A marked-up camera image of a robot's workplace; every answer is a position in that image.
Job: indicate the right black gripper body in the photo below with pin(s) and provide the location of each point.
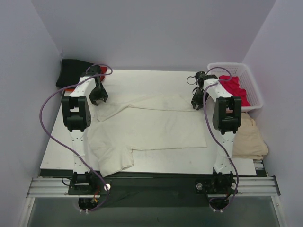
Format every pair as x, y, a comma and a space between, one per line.
197, 100

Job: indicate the magenta crumpled t-shirt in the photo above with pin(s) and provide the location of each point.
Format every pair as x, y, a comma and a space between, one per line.
233, 87

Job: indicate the white plastic basket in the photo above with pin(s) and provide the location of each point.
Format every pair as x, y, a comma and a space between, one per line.
246, 81

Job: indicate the black folded t-shirt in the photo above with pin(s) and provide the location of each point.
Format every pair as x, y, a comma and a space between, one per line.
71, 71

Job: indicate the orange folded t-shirt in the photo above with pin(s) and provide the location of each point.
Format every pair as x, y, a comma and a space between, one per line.
70, 89

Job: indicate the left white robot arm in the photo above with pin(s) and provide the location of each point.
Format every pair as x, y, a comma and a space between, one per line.
77, 118

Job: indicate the aluminium mounting rail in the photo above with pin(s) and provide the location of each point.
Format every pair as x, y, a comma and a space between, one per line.
244, 186

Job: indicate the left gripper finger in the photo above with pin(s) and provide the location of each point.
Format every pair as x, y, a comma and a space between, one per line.
105, 97
95, 102

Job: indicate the cream white t-shirt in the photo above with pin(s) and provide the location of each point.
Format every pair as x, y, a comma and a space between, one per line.
151, 122

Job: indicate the red folded t-shirt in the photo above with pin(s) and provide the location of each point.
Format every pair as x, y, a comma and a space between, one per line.
103, 72

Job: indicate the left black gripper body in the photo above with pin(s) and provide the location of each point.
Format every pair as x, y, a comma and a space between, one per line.
97, 93

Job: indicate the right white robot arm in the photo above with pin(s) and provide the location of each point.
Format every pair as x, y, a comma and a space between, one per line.
226, 117

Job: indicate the beige folded cloth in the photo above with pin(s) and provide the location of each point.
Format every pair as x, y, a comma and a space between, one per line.
248, 141

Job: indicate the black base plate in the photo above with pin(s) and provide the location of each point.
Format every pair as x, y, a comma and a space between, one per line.
159, 199

